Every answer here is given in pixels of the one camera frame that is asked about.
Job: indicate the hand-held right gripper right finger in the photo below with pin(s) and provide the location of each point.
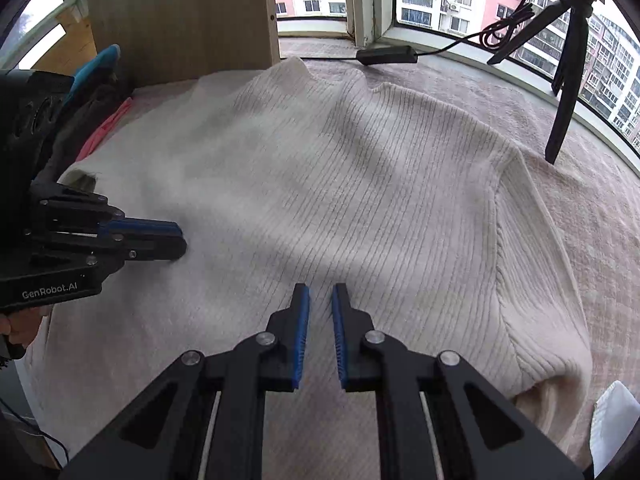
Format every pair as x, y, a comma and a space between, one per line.
339, 335

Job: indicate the blue folded garment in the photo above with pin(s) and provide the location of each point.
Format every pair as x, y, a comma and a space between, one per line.
100, 62

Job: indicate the black power adapter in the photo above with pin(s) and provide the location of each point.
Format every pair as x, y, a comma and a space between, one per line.
386, 55

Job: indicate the pink folded garment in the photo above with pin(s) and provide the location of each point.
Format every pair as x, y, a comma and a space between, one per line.
102, 132

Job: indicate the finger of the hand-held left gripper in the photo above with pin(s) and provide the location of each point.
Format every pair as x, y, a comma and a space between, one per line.
155, 249
145, 228

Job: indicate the person's left hand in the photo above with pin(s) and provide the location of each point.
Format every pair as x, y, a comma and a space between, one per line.
15, 326

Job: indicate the white cloth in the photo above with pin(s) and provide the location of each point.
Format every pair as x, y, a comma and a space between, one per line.
615, 420

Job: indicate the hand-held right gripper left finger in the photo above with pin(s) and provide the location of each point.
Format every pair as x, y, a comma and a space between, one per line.
302, 335

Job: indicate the white ribbed knit sweater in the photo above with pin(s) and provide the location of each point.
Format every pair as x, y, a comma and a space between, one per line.
320, 170

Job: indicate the black tripod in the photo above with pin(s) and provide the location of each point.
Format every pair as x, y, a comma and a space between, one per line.
567, 85

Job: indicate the dark grey folded garment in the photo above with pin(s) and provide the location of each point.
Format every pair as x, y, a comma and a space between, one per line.
95, 110

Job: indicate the light wooden board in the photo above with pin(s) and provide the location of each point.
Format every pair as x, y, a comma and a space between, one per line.
185, 20

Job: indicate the wooden side panel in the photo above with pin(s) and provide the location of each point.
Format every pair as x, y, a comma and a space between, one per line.
75, 47

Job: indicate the white side window frame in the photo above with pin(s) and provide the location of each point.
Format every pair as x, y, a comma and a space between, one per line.
50, 30

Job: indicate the pink checked blanket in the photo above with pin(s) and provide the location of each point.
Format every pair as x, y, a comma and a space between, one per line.
575, 200

